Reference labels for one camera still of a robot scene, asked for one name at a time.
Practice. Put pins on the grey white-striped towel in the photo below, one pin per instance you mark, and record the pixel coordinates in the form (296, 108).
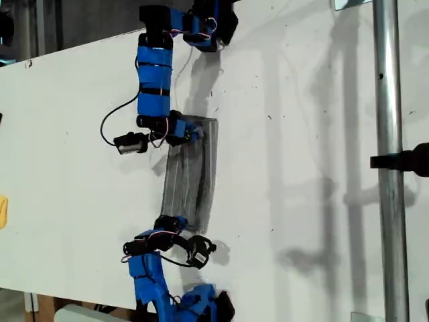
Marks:
(192, 181)

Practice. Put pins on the white box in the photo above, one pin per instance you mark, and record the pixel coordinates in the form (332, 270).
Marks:
(83, 315)

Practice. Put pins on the yellow object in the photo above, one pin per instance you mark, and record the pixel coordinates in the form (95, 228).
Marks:
(3, 213)

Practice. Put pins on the black clamp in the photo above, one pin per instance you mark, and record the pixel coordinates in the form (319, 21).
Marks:
(409, 161)

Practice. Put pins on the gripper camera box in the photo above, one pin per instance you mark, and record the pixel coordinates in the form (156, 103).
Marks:
(199, 250)
(130, 144)

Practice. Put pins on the wooden table frame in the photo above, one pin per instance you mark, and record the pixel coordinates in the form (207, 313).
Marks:
(43, 307)

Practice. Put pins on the steel post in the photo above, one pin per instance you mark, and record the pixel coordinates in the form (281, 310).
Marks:
(390, 201)

